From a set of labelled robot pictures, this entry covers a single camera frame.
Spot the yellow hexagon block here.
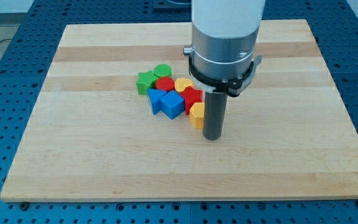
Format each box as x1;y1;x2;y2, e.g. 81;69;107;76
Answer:
190;103;204;129

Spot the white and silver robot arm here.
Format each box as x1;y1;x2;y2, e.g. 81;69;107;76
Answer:
189;0;265;80

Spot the blue cube block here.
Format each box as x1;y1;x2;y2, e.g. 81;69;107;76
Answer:
160;91;185;119

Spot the red star block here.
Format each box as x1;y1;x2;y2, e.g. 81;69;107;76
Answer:
180;86;203;115

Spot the yellow heart block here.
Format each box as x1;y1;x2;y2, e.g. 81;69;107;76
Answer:
174;78;193;93

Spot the blue triangle block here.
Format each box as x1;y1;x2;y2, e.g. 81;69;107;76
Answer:
147;88;167;114

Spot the red cylinder block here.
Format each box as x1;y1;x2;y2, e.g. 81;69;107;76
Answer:
155;77;175;91

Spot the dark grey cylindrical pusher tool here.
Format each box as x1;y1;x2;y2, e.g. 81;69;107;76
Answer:
203;92;227;141

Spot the green cylinder block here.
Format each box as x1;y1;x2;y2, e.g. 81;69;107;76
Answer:
154;63;172;78

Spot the green star block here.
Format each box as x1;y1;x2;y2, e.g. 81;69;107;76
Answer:
136;70;158;95

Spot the light wooden board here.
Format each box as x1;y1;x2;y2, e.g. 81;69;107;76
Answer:
0;19;358;202

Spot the black clamp ring bracket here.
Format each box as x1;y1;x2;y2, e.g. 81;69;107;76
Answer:
188;55;262;97

